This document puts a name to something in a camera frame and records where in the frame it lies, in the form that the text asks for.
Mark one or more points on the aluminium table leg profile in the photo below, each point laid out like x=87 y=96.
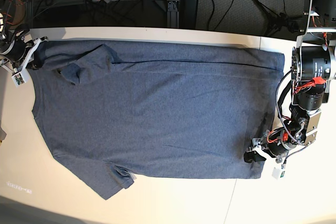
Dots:
x=173 y=14

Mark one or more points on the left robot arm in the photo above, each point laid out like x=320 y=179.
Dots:
x=312 y=70

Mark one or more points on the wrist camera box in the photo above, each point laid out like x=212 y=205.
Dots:
x=20 y=77
x=278 y=173

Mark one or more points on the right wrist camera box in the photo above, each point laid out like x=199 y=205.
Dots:
x=20 y=77

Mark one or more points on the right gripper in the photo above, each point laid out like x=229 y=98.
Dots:
x=18 y=52

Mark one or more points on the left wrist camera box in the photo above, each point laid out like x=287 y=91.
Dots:
x=278 y=173

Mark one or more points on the black power adapter brick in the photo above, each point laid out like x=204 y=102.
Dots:
x=188 y=14

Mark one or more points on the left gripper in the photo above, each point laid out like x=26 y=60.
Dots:
x=275 y=143

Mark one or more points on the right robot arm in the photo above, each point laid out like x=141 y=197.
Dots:
x=8 y=16

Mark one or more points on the black tripod stand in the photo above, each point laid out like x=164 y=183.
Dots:
x=275 y=22

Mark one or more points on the blue grey T-shirt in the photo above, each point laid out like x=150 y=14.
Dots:
x=111 y=109

